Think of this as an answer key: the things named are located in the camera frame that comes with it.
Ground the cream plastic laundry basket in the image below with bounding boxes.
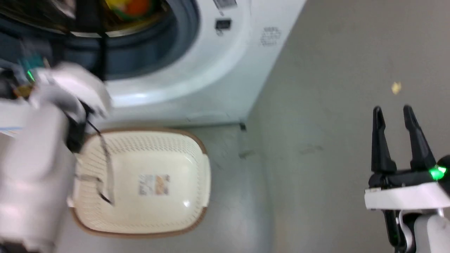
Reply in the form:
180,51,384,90
69,128,211,238

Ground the yellow orange plush toy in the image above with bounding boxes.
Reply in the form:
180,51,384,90
104,0,152,20

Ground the white front-load washing machine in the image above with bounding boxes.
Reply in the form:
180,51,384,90
0,0,307,128

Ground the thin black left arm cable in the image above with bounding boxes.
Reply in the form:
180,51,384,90
84,119,115,206

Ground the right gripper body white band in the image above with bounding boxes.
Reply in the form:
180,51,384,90
364,155,450,211

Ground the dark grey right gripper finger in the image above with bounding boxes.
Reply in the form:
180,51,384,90
371,106,397,173
403,105,437,172

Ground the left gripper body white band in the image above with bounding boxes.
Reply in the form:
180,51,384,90
0,62,112,123

